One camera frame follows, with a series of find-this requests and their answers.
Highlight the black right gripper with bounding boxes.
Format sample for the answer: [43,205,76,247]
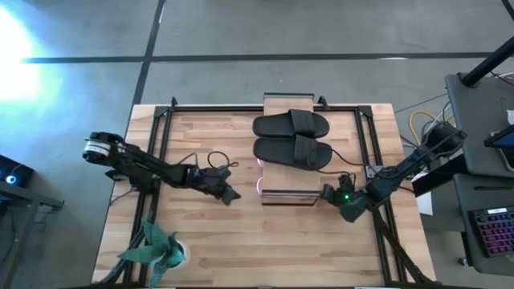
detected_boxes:
[320,173,369,224]

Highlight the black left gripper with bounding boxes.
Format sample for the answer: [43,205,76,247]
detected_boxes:
[185,165,242,206]

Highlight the black slide sandal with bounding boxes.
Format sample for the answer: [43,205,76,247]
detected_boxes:
[251,108,330,140]
[252,135,333,172]

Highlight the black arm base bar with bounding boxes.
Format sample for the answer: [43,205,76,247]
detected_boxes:
[411,154,469,197]

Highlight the white paper sheet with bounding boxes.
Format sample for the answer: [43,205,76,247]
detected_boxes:
[412,171,434,217]

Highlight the green plant in white pot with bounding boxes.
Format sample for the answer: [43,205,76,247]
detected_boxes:
[116,218,190,289]

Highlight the grey desk panel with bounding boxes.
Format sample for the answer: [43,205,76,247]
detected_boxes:
[443,71,514,178]
[452,173,514,278]

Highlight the backlit keyboard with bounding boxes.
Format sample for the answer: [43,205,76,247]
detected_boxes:
[467,206,514,258]

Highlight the black tablet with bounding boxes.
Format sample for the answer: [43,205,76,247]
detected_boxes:
[483,124,514,173]

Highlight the black pole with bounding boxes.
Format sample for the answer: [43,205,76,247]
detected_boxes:
[459,35,514,88]

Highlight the black stand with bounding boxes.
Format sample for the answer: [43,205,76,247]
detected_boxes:
[0,180,65,289]

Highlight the black device with blue light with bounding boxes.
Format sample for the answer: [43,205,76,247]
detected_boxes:
[0,154,35,198]

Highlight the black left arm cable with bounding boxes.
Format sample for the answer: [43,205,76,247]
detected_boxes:
[176,151,240,169]

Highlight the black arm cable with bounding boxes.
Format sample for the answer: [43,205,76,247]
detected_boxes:
[307,144,386,180]
[176,151,240,169]

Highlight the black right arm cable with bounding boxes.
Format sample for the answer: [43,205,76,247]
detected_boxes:
[307,144,386,180]

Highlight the wooden shelf with black frame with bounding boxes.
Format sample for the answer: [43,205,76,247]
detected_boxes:
[260,92,322,206]

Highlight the black aluminium table frame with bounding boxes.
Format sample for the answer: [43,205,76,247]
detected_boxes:
[100,96,437,288]

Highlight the yellow cable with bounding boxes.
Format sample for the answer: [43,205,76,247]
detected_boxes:
[408,110,441,146]

